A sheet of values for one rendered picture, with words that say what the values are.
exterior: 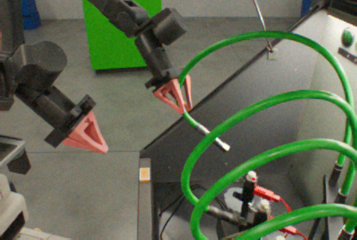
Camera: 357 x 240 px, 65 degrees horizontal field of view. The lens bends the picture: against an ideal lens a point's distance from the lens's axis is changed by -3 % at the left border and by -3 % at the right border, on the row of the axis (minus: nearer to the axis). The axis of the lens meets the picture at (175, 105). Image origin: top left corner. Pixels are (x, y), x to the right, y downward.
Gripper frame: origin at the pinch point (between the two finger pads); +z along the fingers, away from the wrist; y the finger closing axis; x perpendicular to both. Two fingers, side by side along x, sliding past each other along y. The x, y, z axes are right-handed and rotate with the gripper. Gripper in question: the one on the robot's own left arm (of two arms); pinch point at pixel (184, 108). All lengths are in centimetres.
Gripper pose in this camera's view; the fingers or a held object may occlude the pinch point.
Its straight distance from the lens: 66.6
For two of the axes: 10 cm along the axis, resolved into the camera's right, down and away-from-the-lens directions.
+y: 5.6, -2.3, 8.0
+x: -6.7, 4.4, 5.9
